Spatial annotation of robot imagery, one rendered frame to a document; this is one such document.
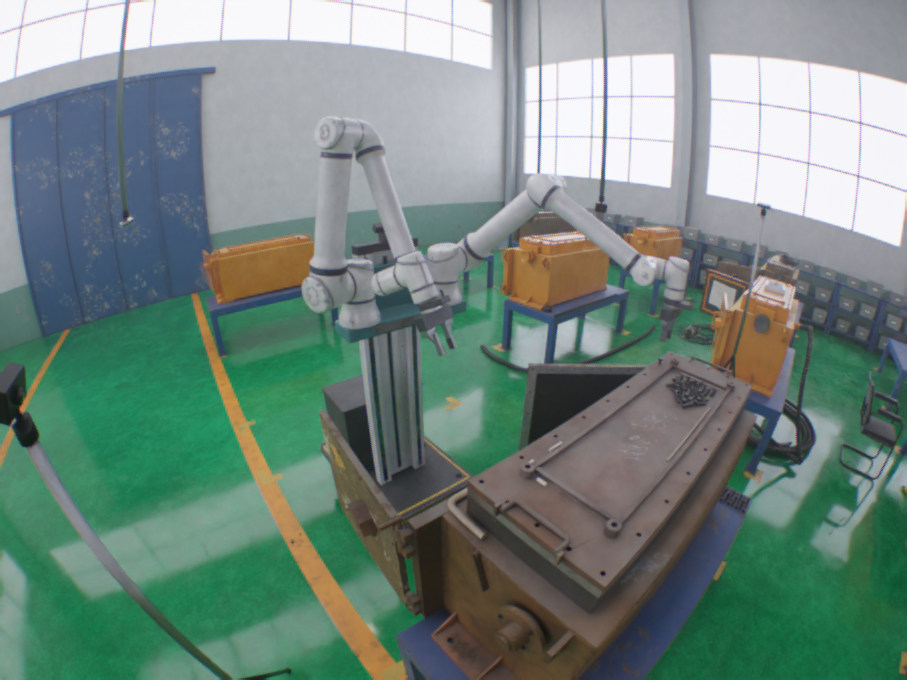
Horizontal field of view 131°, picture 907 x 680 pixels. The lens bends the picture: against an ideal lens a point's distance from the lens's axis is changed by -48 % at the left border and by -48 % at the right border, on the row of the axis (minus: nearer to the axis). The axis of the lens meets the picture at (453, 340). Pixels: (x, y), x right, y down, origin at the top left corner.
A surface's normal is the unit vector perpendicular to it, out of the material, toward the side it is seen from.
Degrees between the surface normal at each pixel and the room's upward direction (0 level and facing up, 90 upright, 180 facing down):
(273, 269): 90
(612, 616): 0
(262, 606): 0
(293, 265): 90
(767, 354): 90
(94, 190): 90
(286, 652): 0
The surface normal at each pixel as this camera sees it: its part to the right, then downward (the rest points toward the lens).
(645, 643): 0.00, -0.91
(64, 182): 0.64, 0.32
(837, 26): -0.77, 0.25
